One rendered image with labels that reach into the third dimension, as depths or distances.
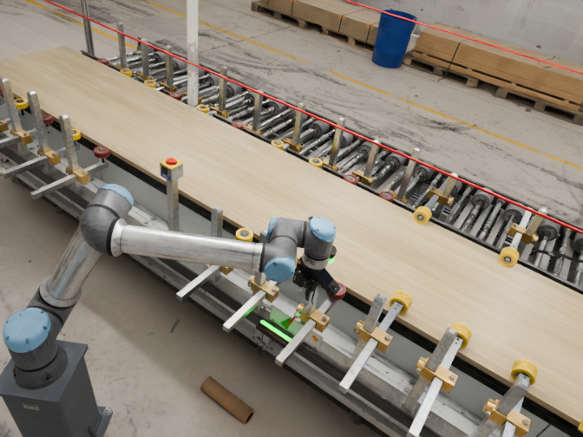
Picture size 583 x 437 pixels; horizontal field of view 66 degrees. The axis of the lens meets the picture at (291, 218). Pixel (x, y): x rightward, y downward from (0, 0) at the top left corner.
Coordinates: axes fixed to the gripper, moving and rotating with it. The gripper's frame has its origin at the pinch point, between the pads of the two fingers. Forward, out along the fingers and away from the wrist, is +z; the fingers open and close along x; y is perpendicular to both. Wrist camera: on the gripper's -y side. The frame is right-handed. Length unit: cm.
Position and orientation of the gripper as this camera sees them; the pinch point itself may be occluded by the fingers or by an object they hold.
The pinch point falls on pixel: (310, 302)
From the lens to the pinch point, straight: 168.9
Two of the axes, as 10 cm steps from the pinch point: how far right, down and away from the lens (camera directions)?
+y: -8.2, -4.5, 3.6
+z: -1.4, 7.6, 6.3
